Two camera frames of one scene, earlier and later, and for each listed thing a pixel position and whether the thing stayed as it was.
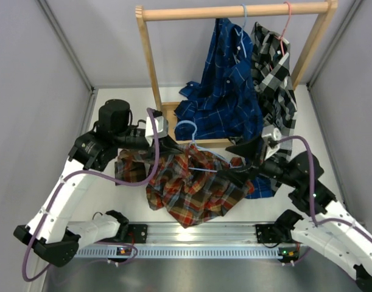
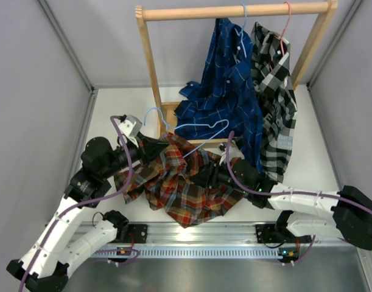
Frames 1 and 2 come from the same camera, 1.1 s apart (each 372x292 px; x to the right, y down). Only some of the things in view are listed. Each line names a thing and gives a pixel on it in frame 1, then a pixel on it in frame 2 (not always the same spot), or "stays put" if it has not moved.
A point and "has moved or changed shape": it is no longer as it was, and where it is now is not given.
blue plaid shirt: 224,106 stays put
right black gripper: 240,176 → 202,179
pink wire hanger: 285,28 stays put
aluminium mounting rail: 196,241 stays put
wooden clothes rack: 174,12 stays put
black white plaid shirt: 274,79 stays put
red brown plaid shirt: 185,186 has moved or changed shape
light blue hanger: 228,163 → 202,143
